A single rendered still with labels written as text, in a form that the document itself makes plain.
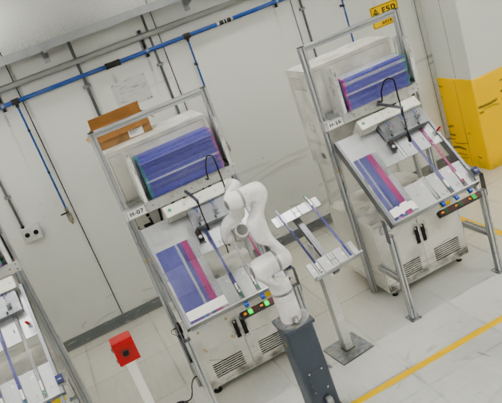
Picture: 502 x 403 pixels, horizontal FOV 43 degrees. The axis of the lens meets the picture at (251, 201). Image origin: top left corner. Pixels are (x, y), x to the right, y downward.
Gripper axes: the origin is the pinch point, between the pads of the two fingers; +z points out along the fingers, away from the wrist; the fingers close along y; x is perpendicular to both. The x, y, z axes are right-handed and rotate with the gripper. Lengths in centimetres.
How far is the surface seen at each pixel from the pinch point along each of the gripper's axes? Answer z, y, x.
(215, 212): 10.1, 1.2, -22.6
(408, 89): 12, -161, -44
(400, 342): 26, -72, 104
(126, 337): 11, 82, 22
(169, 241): 16.2, 34.4, -19.5
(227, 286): 5.4, 16.0, 22.6
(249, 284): 4.3, 3.8, 27.2
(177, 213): 11.3, 22.4, -32.3
